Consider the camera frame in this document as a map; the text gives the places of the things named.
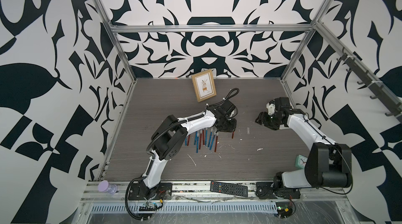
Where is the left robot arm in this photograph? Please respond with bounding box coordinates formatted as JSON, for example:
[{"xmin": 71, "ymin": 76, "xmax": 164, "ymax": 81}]
[{"xmin": 140, "ymin": 99, "xmax": 238, "ymax": 189}]

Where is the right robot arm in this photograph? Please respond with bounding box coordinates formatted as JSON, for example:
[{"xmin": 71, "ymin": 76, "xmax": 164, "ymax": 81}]
[{"xmin": 255, "ymin": 97, "xmax": 353, "ymax": 191}]

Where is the blue knife capped right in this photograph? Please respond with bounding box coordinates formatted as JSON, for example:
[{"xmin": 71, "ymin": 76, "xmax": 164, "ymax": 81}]
[{"xmin": 208, "ymin": 127, "xmax": 217, "ymax": 150}]

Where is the red knife capped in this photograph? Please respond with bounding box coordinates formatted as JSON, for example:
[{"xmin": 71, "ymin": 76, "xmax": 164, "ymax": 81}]
[{"xmin": 199, "ymin": 129, "xmax": 205, "ymax": 149}]

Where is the black remote control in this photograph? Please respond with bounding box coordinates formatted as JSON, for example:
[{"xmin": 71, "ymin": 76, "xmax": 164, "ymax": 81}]
[{"xmin": 210, "ymin": 181, "xmax": 248, "ymax": 198}]

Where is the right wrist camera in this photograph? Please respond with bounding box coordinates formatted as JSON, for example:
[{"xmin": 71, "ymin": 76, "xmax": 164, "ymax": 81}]
[{"xmin": 267, "ymin": 101, "xmax": 276, "ymax": 116}]

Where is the wooden picture frame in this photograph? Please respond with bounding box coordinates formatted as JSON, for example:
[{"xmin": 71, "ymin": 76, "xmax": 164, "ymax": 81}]
[{"xmin": 191, "ymin": 70, "xmax": 217, "ymax": 102}]

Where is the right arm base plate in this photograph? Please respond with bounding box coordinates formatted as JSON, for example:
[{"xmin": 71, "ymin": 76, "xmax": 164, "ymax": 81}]
[{"xmin": 255, "ymin": 182, "xmax": 300, "ymax": 200}]

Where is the white cable duct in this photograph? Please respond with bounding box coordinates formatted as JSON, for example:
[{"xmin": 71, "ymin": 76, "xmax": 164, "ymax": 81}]
[{"xmin": 91, "ymin": 202, "xmax": 277, "ymax": 214}]

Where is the black wall hook rail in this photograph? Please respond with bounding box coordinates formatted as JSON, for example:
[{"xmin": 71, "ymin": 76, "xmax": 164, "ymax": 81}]
[{"xmin": 337, "ymin": 47, "xmax": 402, "ymax": 123}]

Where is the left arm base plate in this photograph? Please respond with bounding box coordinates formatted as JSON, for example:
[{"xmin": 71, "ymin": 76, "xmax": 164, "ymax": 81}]
[{"xmin": 128, "ymin": 182, "xmax": 173, "ymax": 201}]

